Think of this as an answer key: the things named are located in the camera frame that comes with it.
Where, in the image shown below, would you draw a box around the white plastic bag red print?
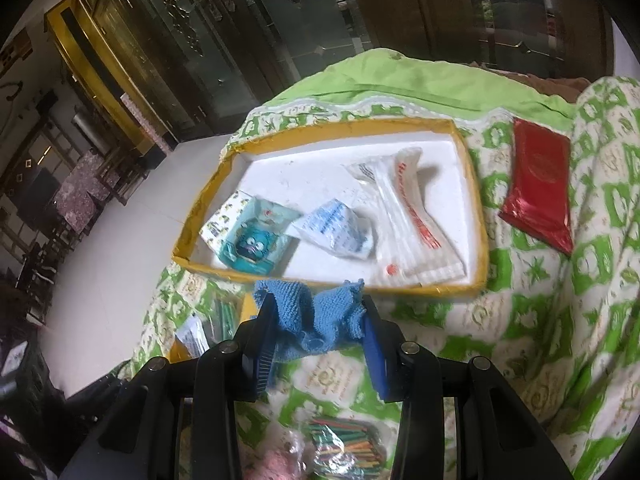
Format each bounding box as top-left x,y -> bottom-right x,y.
345,147 -> 467,287

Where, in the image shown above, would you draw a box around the wooden glass doors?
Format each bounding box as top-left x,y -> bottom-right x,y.
75,0 -> 616,126

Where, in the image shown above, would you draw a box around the white printed tissue packet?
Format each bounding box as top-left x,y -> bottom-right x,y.
199,191 -> 258,253

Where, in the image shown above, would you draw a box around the floral cushioned chair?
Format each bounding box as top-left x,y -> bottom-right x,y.
50,150 -> 151,243

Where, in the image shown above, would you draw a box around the red foil packet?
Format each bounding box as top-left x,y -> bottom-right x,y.
498,117 -> 575,256

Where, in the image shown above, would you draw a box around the yellow packet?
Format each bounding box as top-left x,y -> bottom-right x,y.
169,292 -> 261,362

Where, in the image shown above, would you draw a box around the golden framed cabinet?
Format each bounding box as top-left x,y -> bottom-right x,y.
44,0 -> 177,157

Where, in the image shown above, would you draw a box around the bag of coloured sticks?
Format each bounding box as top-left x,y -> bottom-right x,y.
300,417 -> 390,480

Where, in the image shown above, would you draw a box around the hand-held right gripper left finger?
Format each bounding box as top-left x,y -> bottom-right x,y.
65,292 -> 281,480

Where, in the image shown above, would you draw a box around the blue knitted cloth toy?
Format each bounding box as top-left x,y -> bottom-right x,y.
252,280 -> 369,363

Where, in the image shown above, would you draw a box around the teal cartoon toy packet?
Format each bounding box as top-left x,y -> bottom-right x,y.
217,197 -> 302,281

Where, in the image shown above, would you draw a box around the yellow-edged white foam box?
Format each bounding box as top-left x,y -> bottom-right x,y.
171,119 -> 490,303

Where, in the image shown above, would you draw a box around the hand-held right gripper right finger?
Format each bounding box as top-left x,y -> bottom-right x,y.
360,295 -> 572,480

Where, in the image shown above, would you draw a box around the white packet blue print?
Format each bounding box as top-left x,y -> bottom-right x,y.
290,199 -> 376,261

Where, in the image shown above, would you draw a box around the pink plush toy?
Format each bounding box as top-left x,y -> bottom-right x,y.
259,430 -> 313,480

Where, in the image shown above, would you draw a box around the green printed blanket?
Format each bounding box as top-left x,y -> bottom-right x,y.
130,47 -> 640,480

